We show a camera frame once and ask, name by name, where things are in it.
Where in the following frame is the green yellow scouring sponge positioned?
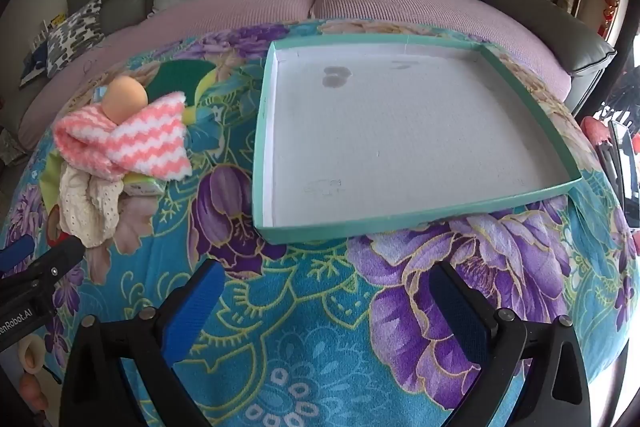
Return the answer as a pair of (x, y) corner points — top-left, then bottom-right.
(152, 59), (221, 108)

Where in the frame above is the pink white striped cloth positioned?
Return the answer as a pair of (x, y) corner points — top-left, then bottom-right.
(53, 92), (193, 182)

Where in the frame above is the teal shallow cardboard box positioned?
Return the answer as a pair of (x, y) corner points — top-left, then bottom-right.
(251, 33), (582, 245)

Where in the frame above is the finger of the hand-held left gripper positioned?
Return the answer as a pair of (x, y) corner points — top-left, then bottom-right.
(0, 234), (36, 273)
(0, 235), (86, 308)

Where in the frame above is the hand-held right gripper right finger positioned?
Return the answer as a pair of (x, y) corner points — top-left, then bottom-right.
(428, 261), (592, 427)

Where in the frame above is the light green cloth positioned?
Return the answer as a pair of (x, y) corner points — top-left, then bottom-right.
(40, 152), (63, 208)

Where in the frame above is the black printed clothing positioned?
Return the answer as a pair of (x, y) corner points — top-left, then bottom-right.
(595, 67), (640, 138)

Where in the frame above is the green tissue packet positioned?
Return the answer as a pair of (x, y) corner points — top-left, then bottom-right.
(117, 174), (166, 198)

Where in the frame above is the black white patterned cushion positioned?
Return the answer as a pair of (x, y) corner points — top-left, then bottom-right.
(46, 0), (106, 75)

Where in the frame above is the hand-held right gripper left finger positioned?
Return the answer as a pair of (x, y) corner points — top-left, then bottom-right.
(59, 258), (227, 427)

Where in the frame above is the floral blanket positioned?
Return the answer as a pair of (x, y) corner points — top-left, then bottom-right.
(0, 19), (640, 427)

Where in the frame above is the red hanging decoration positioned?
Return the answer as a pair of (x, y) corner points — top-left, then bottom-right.
(602, 0), (628, 38)

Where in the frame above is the cream lace cloth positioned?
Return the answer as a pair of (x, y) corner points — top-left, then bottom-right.
(59, 167), (121, 249)

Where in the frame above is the orange round powder puff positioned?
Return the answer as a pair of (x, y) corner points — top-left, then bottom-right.
(102, 76), (148, 124)

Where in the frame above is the stack of booklets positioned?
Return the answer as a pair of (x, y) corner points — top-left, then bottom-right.
(32, 13), (68, 52)

